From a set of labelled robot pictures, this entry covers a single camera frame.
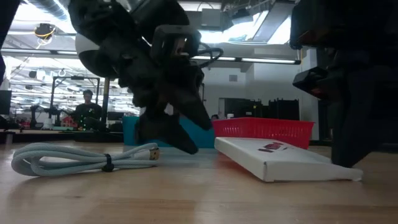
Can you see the blue plastic bin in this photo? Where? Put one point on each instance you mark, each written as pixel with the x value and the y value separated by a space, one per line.
pixel 199 137

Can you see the background dark monitor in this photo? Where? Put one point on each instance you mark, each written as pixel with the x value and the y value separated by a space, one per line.
pixel 4 102

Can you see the person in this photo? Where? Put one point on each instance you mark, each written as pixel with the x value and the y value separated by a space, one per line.
pixel 88 112

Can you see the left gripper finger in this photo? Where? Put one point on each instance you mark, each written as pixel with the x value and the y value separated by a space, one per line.
pixel 164 130
pixel 192 112

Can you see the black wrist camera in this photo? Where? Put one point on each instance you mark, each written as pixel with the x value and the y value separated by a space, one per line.
pixel 314 84
pixel 174 40

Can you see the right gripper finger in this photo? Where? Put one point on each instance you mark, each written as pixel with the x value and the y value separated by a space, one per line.
pixel 357 124

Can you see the white card reader box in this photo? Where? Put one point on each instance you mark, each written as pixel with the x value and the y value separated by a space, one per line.
pixel 280 161

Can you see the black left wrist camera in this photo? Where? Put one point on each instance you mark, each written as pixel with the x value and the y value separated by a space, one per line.
pixel 174 40

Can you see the red slotted plastic basket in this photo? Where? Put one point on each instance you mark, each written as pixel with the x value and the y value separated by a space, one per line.
pixel 264 129

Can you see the person's head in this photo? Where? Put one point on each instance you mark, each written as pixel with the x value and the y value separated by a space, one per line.
pixel 214 117

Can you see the black background cabinets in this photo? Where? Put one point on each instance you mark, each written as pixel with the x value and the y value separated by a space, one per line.
pixel 280 109

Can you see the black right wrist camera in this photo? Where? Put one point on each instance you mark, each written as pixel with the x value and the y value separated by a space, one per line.
pixel 314 84

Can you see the background black robot arm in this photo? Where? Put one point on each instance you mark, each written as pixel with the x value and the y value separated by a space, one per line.
pixel 46 116

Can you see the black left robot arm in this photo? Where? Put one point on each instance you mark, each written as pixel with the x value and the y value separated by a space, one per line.
pixel 155 12

